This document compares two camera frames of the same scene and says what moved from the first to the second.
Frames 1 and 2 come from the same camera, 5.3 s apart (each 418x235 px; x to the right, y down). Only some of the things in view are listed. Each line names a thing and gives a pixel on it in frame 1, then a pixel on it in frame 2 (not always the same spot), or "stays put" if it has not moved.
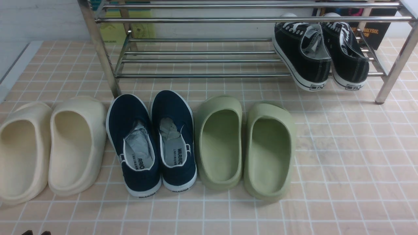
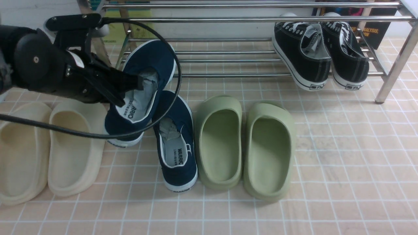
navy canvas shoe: [173, 126] stays put
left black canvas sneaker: [301, 48] stays put
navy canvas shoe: [134, 138] to [155, 61]
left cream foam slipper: [25, 134] stays put
